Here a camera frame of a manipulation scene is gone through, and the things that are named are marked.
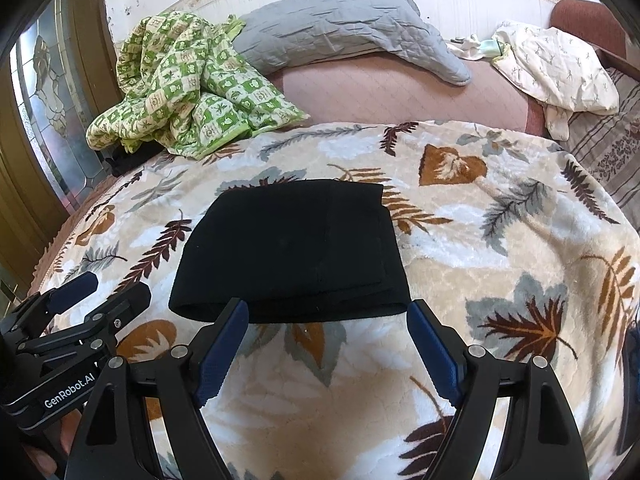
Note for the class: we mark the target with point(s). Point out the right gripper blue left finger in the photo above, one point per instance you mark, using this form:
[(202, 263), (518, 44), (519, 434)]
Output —
[(226, 336)]

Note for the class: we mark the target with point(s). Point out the green checkered quilt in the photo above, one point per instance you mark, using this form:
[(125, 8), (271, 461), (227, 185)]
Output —
[(186, 88)]

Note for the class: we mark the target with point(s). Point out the striped brown bed cover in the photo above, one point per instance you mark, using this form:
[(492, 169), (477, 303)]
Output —
[(608, 146)]

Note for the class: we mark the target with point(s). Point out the beige leaf pattern blanket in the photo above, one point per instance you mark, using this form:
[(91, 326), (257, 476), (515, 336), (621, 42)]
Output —
[(506, 236)]

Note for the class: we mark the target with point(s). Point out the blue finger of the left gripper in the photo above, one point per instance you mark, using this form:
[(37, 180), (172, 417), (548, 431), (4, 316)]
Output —
[(132, 299), (72, 292)]

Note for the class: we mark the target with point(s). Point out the cream patterned pillow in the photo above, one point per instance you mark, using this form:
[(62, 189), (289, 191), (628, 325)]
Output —
[(557, 69)]

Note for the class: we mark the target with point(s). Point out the person's left hand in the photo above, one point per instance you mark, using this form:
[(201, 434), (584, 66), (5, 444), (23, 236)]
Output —
[(58, 440)]

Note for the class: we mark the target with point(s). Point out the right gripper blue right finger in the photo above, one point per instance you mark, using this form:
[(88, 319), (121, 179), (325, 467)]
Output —
[(441, 351)]

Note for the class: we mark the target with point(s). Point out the stained glass wooden door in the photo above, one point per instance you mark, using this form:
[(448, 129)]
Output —
[(58, 74)]

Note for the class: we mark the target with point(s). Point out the pink mattress sheet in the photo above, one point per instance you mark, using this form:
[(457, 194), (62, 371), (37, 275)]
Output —
[(382, 89)]

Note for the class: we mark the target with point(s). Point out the grey quilted pillow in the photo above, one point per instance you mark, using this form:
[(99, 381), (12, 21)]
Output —
[(290, 33)]

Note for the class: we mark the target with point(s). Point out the reddish brown headboard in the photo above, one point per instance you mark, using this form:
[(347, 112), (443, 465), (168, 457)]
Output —
[(597, 26)]

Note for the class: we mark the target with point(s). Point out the black pants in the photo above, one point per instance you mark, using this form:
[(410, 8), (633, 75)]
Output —
[(295, 252)]

